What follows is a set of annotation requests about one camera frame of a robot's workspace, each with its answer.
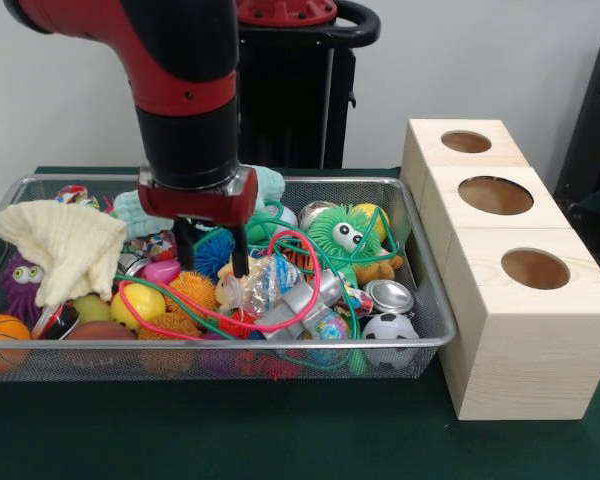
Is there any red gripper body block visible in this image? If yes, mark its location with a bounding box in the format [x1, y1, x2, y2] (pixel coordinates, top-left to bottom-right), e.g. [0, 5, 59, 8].
[137, 160, 260, 229]

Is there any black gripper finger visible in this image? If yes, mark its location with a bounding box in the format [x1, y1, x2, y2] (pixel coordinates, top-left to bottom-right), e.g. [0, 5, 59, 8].
[173, 217, 197, 271]
[231, 223, 251, 278]

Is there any clear bottle with blue label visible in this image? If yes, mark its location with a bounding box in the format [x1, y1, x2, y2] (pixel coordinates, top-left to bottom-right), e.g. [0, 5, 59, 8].
[224, 257, 314, 319]

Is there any mint green cloth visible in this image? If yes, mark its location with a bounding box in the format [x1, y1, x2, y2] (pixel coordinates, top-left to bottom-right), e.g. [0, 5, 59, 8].
[113, 167, 286, 236]

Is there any wooden box with three holes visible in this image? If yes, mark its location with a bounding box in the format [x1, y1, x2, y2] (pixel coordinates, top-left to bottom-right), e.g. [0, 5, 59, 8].
[398, 118, 600, 422]

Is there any green spiky monster toy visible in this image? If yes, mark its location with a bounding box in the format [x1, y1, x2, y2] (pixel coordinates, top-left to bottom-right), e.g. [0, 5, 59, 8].
[309, 204, 389, 266]

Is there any silver robot toy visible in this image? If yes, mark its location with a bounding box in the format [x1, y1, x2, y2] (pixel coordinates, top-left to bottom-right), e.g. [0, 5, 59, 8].
[259, 272, 344, 341]

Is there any cream yellow cloth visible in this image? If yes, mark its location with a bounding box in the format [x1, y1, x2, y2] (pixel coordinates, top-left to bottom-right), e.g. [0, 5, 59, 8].
[0, 202, 129, 307]

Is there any yellow ball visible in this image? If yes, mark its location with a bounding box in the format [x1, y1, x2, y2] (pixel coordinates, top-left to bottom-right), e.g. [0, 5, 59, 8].
[354, 202, 391, 234]

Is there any brown teddy bear toy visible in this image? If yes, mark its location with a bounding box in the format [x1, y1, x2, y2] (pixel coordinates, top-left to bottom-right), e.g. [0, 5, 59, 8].
[355, 254, 405, 285]

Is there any crushed silver can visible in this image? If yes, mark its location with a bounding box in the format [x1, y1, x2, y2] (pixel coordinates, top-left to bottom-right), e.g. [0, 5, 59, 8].
[363, 279, 415, 316]

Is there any black and white soccer ball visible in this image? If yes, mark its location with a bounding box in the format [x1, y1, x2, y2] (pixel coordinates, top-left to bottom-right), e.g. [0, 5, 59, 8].
[360, 312, 420, 371]

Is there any purple spiky monster toy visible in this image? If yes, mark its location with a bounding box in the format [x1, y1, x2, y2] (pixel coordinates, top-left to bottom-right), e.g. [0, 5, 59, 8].
[2, 252, 44, 321]

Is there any dark green table cloth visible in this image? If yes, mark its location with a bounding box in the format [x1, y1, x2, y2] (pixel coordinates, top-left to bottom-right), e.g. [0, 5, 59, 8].
[0, 165, 600, 480]

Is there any orange basketball toy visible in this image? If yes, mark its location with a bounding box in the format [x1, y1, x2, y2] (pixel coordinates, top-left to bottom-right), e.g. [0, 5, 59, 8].
[0, 314, 32, 374]

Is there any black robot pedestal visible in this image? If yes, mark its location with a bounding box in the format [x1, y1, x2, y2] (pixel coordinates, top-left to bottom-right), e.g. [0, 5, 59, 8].
[234, 0, 381, 170]

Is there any shallow wire mesh bin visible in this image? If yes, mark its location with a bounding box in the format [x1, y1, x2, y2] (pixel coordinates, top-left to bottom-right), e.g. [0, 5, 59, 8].
[0, 174, 457, 385]

